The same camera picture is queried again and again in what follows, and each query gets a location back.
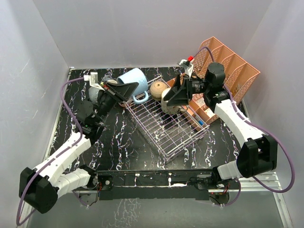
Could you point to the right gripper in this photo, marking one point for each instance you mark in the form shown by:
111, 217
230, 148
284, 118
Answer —
179, 94

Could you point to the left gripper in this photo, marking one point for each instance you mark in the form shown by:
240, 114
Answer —
122, 91

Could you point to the beige round mug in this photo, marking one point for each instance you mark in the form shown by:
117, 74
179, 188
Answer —
156, 89

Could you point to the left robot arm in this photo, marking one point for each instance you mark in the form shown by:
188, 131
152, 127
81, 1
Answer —
41, 186

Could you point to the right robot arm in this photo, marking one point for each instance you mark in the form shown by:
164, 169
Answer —
258, 151

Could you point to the yellow-green mug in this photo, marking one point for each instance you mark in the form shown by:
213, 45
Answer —
111, 82

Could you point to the grey mug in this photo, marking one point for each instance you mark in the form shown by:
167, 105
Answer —
93, 94

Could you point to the peach desk organizer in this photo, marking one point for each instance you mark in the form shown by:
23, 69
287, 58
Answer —
240, 76

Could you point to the white wire dish rack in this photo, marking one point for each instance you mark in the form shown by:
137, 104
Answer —
169, 134

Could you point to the black front rail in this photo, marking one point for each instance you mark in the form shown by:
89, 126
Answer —
158, 184

